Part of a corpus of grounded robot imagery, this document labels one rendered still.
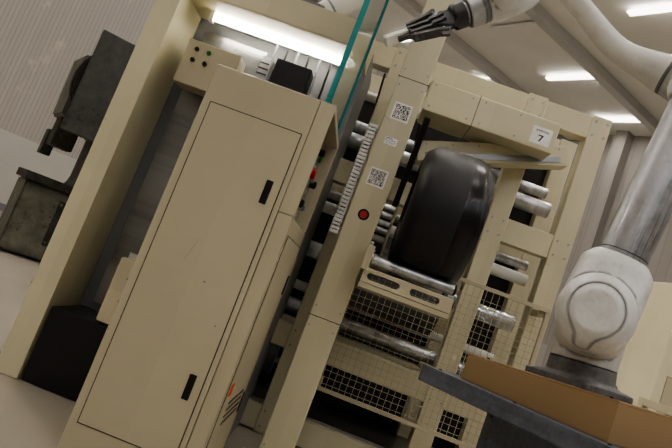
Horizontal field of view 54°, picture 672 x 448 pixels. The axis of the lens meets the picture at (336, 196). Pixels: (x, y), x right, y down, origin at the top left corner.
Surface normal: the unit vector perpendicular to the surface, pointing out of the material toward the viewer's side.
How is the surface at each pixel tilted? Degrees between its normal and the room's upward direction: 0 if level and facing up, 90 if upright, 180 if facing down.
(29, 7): 90
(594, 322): 92
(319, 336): 90
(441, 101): 90
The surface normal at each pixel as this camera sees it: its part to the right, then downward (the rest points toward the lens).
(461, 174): 0.17, -0.61
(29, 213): 0.52, 0.07
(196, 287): -0.02, -0.15
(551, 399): -0.72, -0.36
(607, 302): -0.43, -0.12
